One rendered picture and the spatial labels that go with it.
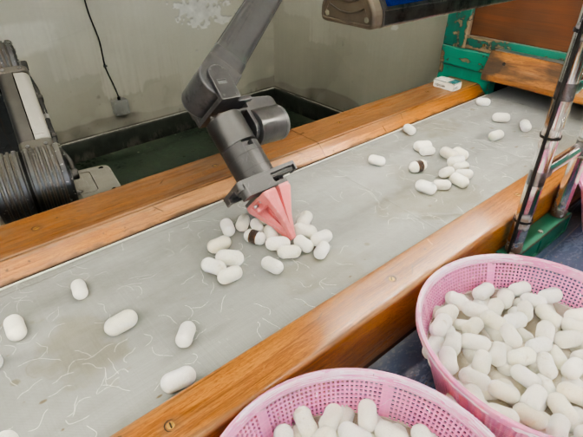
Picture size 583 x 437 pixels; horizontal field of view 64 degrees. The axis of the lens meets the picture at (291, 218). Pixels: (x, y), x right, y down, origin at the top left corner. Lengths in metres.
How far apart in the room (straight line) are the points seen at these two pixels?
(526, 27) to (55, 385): 1.19
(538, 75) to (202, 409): 1.04
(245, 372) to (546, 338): 0.34
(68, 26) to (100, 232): 1.99
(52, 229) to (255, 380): 0.40
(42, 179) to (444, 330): 0.68
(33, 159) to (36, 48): 1.73
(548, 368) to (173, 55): 2.59
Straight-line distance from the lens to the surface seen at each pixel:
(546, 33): 1.30
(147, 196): 0.77
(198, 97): 0.70
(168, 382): 0.50
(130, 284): 0.64
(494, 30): 1.35
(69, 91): 2.69
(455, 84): 1.27
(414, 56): 2.52
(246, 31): 0.81
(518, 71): 1.26
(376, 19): 0.52
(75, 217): 0.76
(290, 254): 0.64
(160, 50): 2.84
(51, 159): 0.91
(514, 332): 0.60
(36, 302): 0.66
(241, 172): 0.66
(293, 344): 0.50
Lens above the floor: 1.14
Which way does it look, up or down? 34 degrees down
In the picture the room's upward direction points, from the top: straight up
